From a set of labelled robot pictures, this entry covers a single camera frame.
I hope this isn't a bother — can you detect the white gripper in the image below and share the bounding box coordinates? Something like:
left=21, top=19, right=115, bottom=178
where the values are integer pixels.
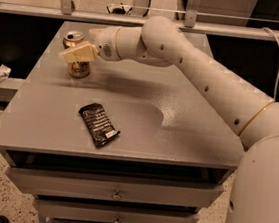
left=58, top=26, right=121, bottom=63

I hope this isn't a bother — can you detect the orange soda can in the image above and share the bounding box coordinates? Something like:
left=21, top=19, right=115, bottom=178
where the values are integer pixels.
left=63, top=30, right=91, bottom=79

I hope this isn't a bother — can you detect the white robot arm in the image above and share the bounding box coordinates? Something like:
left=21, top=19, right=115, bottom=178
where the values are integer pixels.
left=59, top=16, right=279, bottom=223

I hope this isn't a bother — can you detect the black snack bar wrapper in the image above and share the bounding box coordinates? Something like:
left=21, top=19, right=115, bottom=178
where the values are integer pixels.
left=78, top=103, right=120, bottom=148

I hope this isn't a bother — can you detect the grey drawer cabinet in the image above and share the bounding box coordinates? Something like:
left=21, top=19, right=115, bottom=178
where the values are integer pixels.
left=0, top=11, right=263, bottom=223

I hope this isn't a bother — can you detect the top grey drawer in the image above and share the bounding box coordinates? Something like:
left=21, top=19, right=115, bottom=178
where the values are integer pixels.
left=7, top=167, right=223, bottom=208

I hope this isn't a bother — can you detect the middle grey drawer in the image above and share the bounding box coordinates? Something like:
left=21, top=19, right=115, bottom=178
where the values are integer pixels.
left=33, top=199, right=199, bottom=223

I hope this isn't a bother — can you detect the metal railing frame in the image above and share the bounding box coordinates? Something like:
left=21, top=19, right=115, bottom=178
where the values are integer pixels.
left=0, top=0, right=279, bottom=40

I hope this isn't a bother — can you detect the white cable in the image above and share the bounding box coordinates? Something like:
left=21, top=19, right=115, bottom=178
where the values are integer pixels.
left=254, top=26, right=279, bottom=102

